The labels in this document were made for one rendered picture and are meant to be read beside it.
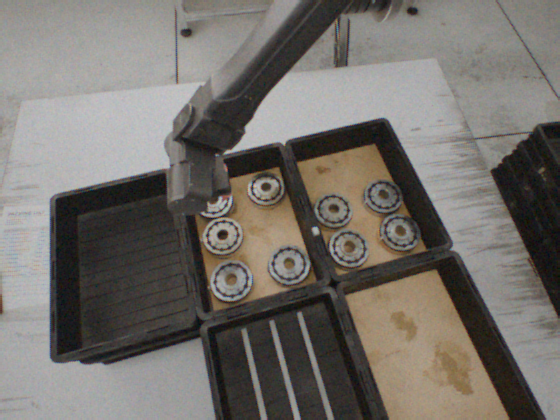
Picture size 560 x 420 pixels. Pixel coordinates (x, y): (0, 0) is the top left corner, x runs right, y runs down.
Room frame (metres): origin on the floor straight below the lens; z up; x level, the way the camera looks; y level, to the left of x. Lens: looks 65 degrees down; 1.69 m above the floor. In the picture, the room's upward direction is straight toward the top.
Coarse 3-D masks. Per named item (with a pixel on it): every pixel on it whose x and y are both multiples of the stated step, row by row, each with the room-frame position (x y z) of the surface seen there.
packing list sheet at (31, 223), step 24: (24, 216) 0.44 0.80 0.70; (48, 216) 0.44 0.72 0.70; (0, 240) 0.36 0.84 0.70; (24, 240) 0.36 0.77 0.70; (48, 240) 0.36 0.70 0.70; (0, 264) 0.29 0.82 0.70; (24, 264) 0.29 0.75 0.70; (48, 264) 0.29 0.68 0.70; (24, 288) 0.22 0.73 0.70; (48, 288) 0.22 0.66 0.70
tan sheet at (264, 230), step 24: (240, 192) 0.46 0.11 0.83; (240, 216) 0.39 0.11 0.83; (264, 216) 0.39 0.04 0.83; (288, 216) 0.39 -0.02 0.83; (264, 240) 0.32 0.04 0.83; (288, 240) 0.32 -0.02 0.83; (216, 264) 0.25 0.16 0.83; (264, 264) 0.25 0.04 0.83; (288, 264) 0.25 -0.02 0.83; (264, 288) 0.19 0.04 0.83; (288, 288) 0.19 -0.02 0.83
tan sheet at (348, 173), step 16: (304, 160) 0.57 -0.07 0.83; (320, 160) 0.57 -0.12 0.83; (336, 160) 0.57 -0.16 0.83; (352, 160) 0.57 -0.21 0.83; (368, 160) 0.57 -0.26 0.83; (304, 176) 0.51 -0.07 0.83; (320, 176) 0.51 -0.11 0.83; (336, 176) 0.51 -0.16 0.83; (352, 176) 0.51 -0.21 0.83; (368, 176) 0.51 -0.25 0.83; (384, 176) 0.51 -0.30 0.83; (320, 192) 0.46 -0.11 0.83; (336, 192) 0.46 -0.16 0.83; (352, 192) 0.46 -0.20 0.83; (352, 208) 0.41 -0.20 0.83; (400, 208) 0.41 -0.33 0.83; (352, 224) 0.36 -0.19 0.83; (368, 224) 0.36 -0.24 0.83; (368, 240) 0.32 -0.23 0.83; (368, 256) 0.28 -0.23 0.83; (384, 256) 0.28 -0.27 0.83; (400, 256) 0.28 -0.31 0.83; (336, 272) 0.23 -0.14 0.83
